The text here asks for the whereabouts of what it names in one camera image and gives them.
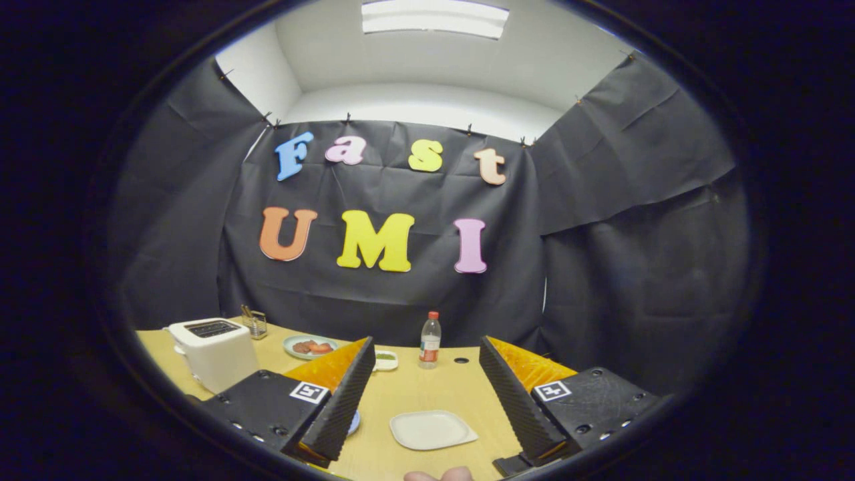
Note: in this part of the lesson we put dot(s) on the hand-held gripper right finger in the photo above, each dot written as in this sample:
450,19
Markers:
514,407

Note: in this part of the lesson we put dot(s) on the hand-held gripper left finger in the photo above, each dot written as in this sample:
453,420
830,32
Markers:
340,407

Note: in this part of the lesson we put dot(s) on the blue round plate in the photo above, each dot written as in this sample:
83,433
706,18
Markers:
355,423

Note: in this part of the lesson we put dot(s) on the brown meat piece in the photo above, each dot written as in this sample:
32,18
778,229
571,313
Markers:
325,349
301,347

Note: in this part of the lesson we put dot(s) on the white divided spice dish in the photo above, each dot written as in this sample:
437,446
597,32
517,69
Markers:
386,361

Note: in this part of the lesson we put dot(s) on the pale green round plate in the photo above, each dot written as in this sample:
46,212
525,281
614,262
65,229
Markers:
294,354

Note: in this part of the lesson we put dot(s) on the white square plate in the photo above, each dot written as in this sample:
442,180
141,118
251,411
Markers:
431,429

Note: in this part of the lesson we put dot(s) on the clear bottle red cap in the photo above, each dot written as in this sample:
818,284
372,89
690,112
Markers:
430,344

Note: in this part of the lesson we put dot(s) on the clear utensil holder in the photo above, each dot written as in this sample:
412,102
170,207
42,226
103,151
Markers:
258,325

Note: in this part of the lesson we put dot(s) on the black backdrop cloth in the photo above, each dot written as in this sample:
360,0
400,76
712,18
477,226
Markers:
401,300

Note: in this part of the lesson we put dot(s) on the white toaster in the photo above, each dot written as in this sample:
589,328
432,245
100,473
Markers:
217,357

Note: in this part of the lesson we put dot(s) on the ceiling light panel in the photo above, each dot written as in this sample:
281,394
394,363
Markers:
434,17

